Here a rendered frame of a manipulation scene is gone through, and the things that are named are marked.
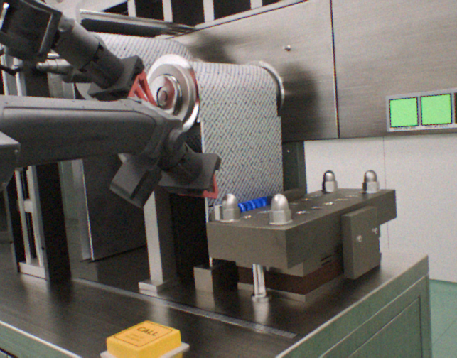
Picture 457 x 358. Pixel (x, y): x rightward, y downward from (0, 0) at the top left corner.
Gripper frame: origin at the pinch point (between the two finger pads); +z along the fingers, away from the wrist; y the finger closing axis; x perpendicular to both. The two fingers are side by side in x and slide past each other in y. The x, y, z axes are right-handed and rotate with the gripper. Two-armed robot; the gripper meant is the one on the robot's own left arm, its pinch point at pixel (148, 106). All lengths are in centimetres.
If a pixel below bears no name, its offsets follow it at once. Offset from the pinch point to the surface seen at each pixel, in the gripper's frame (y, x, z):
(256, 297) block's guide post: 19.6, -26.0, 19.8
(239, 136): 9.0, 2.2, 15.3
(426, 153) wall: -38, 128, 241
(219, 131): 8.9, 0.2, 9.9
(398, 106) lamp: 31.8, 16.7, 30.7
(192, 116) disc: 6.8, 0.0, 4.6
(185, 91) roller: 6.4, 3.1, 1.3
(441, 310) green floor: -21, 32, 263
